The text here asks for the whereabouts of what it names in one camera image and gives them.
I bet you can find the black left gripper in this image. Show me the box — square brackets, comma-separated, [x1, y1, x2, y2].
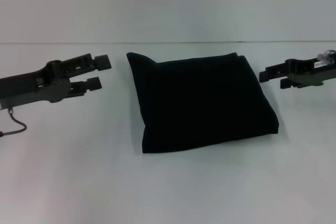
[0, 54, 112, 111]

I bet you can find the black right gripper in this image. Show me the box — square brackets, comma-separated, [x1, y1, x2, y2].
[259, 55, 336, 90]

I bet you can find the black shirt with white print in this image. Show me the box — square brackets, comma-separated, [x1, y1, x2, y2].
[126, 51, 286, 155]

